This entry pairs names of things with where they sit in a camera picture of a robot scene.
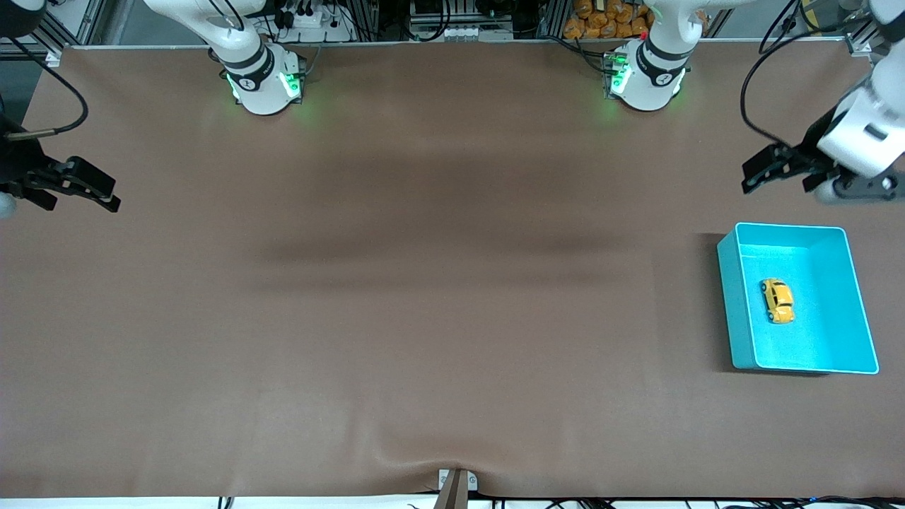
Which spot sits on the brown table cover mat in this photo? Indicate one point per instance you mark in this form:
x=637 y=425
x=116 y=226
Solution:
x=452 y=212

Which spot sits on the white terminal connector block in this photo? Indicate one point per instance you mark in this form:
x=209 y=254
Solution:
x=472 y=32

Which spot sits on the grey metal camera post bracket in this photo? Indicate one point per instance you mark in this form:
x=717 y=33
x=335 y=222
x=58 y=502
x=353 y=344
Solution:
x=456 y=488

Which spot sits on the yellow beetle toy car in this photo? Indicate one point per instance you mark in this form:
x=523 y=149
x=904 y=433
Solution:
x=778 y=301

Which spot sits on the cyan plastic storage bin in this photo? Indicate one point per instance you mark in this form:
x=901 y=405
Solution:
x=820 y=339

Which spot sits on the silver corner table clamp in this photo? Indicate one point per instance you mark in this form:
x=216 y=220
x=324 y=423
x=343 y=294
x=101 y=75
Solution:
x=860 y=45
x=53 y=58

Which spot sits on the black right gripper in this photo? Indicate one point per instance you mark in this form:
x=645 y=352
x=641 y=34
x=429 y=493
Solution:
x=15 y=167

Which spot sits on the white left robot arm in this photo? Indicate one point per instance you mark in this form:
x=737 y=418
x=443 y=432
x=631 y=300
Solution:
x=647 y=74

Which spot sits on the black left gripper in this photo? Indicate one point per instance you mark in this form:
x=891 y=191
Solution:
x=814 y=146

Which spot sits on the white power strip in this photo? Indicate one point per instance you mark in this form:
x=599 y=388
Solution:
x=318 y=27

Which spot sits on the orange packaged goods pile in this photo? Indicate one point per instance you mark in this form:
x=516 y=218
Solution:
x=608 y=20

